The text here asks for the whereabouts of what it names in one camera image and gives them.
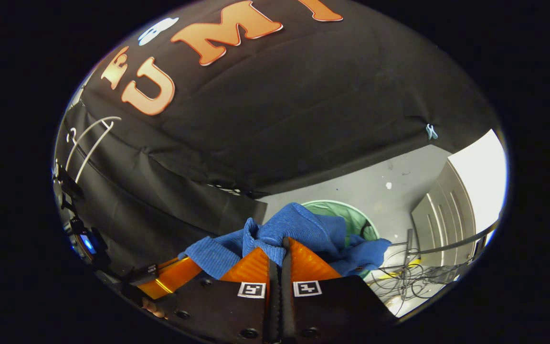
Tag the grey panelled cabinet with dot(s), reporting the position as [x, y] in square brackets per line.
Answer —
[442, 215]

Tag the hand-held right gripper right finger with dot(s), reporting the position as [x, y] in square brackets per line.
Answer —
[332, 310]

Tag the green laundry hamper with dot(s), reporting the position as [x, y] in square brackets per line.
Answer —
[351, 220]

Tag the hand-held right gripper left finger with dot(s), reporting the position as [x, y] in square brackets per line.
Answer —
[222, 310]

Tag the white plastic hanger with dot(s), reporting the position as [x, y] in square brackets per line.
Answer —
[103, 119]

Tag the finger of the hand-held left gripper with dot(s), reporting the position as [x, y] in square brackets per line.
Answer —
[170, 277]

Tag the light blue clip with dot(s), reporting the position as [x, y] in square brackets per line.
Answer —
[431, 132]

